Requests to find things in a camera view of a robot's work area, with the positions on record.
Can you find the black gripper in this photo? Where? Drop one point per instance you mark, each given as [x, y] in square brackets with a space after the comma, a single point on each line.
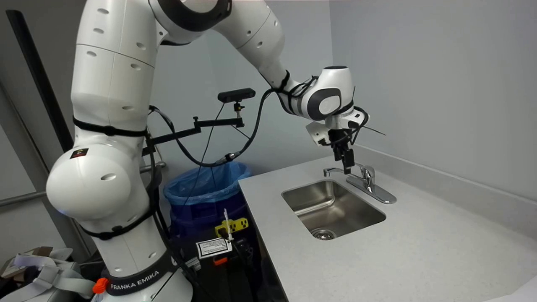
[339, 142]

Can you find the chrome sink faucet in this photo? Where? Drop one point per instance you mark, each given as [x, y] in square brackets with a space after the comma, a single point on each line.
[364, 181]

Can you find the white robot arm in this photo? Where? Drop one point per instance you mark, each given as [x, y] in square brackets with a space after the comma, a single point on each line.
[97, 181]

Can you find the stainless steel sink basin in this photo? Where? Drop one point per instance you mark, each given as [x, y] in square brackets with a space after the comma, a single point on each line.
[329, 210]

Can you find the yellow black tool on cart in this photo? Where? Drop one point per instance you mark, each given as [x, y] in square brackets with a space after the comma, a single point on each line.
[228, 226]

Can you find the blue lined trash bin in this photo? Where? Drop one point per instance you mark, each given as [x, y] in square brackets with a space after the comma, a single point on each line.
[200, 196]

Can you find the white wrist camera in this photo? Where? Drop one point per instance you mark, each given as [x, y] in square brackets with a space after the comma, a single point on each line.
[319, 132]

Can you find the black side camera on arm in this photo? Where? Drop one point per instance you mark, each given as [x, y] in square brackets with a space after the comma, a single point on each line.
[230, 96]

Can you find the grey bag with straps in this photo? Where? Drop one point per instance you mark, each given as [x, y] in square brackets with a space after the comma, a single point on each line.
[44, 273]

